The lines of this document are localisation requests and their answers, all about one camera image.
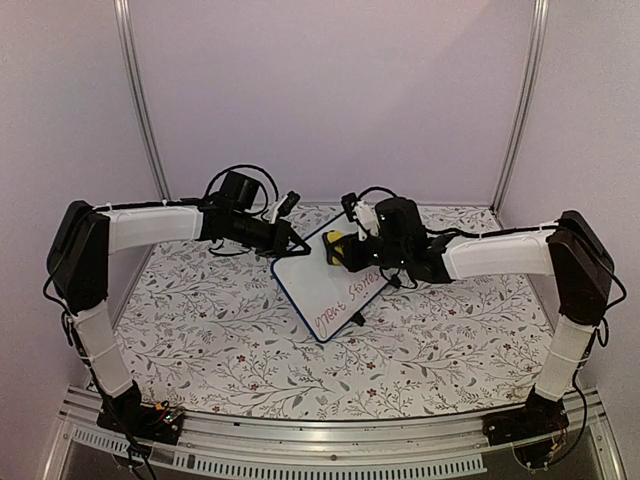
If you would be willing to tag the left aluminium frame post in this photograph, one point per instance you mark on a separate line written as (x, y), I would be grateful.
(126, 36)

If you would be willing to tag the aluminium frame post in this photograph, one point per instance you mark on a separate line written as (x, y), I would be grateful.
(126, 36)
(526, 94)

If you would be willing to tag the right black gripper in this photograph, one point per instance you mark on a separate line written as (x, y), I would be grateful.
(351, 260)

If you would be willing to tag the floral patterned table mat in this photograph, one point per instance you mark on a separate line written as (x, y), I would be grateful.
(218, 335)

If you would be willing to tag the front aluminium rail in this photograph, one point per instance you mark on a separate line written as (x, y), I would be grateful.
(232, 447)

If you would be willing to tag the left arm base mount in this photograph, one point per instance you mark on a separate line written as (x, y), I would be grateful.
(159, 423)

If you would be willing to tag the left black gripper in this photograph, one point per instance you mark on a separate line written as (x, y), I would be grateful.
(279, 245)

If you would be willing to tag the small blue-framed whiteboard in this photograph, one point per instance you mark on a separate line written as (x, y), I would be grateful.
(325, 297)

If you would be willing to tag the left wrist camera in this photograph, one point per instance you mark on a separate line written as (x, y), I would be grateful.
(283, 207)

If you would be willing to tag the yellow black eraser sponge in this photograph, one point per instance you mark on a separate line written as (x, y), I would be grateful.
(331, 235)

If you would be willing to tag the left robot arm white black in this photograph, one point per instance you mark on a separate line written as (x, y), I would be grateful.
(79, 273)

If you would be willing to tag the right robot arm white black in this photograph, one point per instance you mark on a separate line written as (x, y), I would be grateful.
(470, 320)

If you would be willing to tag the wire whiteboard stand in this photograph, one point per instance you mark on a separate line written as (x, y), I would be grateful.
(358, 317)

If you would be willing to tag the right aluminium frame post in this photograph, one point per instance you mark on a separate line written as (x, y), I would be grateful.
(526, 94)

